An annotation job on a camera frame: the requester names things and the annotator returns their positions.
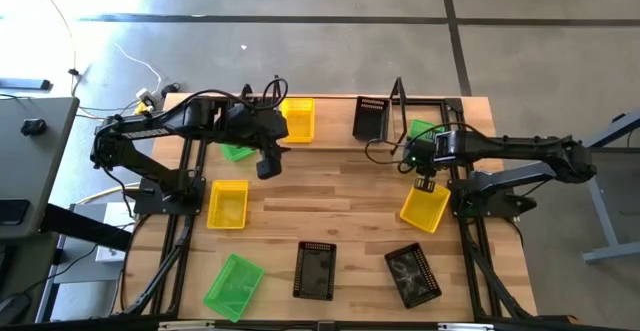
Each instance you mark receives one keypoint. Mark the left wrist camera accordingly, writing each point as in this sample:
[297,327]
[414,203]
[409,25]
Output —
[205,116]

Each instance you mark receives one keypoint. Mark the grey metal stand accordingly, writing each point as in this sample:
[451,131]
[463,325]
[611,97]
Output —
[602,211]

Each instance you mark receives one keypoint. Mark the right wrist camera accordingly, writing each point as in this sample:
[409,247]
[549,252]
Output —
[443,147]

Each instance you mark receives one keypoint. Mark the black desk leg beam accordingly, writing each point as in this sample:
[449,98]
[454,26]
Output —
[85,228]

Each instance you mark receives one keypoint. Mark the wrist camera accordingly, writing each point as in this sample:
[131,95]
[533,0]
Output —
[205,116]
[443,147]

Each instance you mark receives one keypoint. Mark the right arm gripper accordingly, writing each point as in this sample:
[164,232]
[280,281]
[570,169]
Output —
[420,153]

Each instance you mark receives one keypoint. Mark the white box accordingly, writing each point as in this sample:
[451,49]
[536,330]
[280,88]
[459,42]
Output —
[112,255]

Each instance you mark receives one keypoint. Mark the black computer mouse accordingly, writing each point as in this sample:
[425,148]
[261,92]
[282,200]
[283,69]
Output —
[33,127]

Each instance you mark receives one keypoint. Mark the black phone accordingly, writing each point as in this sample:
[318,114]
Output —
[12,212]

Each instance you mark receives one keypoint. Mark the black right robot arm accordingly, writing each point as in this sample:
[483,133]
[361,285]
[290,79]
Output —
[525,147]

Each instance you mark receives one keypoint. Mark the yellow plug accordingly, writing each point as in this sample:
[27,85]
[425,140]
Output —
[141,108]

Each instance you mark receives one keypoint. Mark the black slotted plastic basket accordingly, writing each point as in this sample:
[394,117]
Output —
[412,276]
[314,271]
[371,121]

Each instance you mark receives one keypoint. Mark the grey desk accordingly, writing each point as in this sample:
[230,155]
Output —
[40,171]

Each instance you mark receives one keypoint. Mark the yellow slotted plastic basket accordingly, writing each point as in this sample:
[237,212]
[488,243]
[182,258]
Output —
[425,211]
[227,206]
[297,121]

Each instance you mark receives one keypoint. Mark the black power adapter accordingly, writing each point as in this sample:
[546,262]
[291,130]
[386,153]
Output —
[171,89]

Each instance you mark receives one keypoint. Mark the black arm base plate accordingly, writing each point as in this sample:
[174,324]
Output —
[150,203]
[505,212]

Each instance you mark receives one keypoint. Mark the white power strip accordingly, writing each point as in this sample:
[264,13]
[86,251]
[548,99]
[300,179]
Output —
[145,95]

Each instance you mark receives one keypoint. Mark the black metal post stand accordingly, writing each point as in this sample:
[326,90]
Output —
[276,83]
[399,83]

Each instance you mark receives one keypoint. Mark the green slotted plastic basket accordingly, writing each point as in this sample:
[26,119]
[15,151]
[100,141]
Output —
[419,127]
[237,152]
[232,288]

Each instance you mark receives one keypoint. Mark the black aluminium table frame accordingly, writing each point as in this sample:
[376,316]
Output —
[454,106]

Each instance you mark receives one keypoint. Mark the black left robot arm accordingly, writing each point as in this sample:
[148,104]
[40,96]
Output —
[150,132]

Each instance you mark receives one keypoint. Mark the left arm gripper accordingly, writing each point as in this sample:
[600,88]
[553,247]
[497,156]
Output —
[255,123]

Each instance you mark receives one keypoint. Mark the silver frame bracket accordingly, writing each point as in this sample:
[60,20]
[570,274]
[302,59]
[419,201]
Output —
[465,327]
[185,325]

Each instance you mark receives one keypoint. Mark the dark grey flat bar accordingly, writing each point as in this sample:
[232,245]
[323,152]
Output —
[25,84]

